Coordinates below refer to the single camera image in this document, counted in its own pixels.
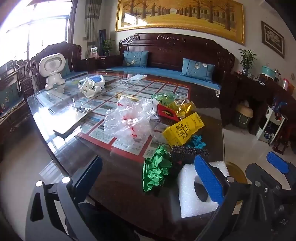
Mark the clear plastic bag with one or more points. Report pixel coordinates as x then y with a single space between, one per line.
129 115

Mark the red box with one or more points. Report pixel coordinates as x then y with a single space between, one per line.
167 113

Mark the black sponge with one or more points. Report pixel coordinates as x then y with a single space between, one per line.
185 151

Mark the small desk calendar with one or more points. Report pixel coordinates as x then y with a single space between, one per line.
94 52

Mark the blue seat cushion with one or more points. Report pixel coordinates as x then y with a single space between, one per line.
161 74

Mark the white shelf unit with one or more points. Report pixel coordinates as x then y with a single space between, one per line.
269 122

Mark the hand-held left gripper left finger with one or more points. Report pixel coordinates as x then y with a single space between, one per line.
89 177

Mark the dark wooden side table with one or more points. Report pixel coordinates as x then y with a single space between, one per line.
261 92

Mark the white robot toy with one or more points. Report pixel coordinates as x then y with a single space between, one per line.
52 69

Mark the beige curtain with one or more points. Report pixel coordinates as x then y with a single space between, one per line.
92 23

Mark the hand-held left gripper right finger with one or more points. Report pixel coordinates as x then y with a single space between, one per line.
208 180

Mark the white plastic bag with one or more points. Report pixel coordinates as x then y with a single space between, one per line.
90 87

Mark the teal armchair cushion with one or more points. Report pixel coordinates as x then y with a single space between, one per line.
9 95

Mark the blue embroidered cushion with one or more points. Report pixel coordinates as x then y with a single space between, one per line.
135 59
197 69

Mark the green crumpled paper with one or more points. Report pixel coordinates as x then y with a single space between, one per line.
156 166

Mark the grey flat tray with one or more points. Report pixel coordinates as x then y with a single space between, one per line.
69 125

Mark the dark wooden sofa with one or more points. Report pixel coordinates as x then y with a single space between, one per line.
173 48

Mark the dark wooden armchair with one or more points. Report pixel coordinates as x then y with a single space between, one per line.
71 55
20 74

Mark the green plastic wrapper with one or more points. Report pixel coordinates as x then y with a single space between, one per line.
163 97

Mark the green bin with beige lid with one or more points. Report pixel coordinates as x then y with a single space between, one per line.
244 115

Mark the gold framed painting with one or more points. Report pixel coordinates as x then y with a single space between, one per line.
180 14

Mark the wooden coffee table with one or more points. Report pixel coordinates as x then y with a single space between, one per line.
124 185

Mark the small potted plant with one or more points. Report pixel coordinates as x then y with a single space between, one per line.
107 46

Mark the teal crumpled paper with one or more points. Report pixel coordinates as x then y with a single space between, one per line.
197 141

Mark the yellow plastic wrapper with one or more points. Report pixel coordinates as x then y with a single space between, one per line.
185 107

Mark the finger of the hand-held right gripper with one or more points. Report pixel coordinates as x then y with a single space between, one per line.
277 161

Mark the teal cooking pot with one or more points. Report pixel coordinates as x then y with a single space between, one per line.
268 71

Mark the white foam block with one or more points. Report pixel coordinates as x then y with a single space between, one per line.
187 194

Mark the yellow carton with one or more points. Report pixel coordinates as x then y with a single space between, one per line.
182 129

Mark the small dark framed picture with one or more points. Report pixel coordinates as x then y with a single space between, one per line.
272 39

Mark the potted bamboo plant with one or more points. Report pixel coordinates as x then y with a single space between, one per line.
247 59

